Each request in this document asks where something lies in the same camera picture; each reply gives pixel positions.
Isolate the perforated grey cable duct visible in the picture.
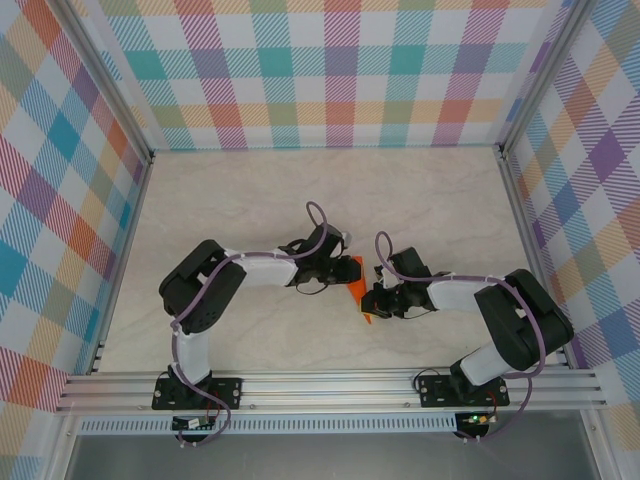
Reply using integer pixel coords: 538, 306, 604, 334
77, 417, 459, 435

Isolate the aluminium side rail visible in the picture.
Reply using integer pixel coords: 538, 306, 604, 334
492, 147, 574, 371
89, 152, 156, 374

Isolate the long aluminium mounting rail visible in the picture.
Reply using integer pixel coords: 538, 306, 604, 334
54, 370, 609, 414

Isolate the orange cloth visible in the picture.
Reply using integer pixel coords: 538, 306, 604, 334
345, 254, 377, 326

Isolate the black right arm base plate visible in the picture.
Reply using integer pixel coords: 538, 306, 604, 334
417, 374, 510, 409

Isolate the small dark circuit board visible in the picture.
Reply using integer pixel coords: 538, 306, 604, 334
172, 415, 217, 432

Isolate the aluminium frame post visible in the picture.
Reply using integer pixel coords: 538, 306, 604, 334
57, 0, 156, 166
492, 0, 596, 156

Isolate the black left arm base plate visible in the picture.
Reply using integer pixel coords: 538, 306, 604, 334
151, 375, 245, 411

